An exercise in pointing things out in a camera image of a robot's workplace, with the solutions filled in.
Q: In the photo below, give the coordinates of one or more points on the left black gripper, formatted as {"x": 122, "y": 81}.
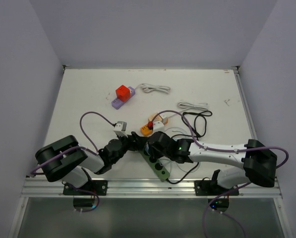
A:
{"x": 139, "y": 143}

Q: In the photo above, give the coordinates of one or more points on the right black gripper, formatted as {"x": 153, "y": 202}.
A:
{"x": 153, "y": 152}

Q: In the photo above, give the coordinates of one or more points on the green power strip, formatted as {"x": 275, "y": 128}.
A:
{"x": 159, "y": 170}

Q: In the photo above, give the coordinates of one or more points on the purple usb hub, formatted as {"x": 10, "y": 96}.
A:
{"x": 117, "y": 104}

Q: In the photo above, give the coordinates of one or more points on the red cube socket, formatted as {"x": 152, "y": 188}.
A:
{"x": 123, "y": 93}

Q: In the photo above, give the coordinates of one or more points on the light blue usb charger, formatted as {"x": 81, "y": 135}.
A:
{"x": 146, "y": 149}

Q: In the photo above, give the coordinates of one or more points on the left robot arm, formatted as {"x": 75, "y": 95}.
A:
{"x": 66, "y": 160}

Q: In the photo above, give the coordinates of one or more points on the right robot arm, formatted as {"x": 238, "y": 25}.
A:
{"x": 250, "y": 162}

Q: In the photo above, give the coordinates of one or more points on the beige cube socket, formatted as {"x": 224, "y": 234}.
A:
{"x": 161, "y": 117}

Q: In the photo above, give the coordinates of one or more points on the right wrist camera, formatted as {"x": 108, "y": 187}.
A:
{"x": 155, "y": 126}

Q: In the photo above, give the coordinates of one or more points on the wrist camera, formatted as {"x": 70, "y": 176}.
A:
{"x": 155, "y": 126}
{"x": 120, "y": 129}

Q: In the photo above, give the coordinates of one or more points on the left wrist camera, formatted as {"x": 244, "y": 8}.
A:
{"x": 120, "y": 129}

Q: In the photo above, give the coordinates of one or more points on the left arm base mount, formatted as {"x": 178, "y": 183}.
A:
{"x": 98, "y": 187}

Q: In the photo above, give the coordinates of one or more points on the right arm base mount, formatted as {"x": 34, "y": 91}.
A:
{"x": 211, "y": 188}

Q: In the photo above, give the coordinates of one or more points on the aluminium front rail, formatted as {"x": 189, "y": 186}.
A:
{"x": 141, "y": 188}

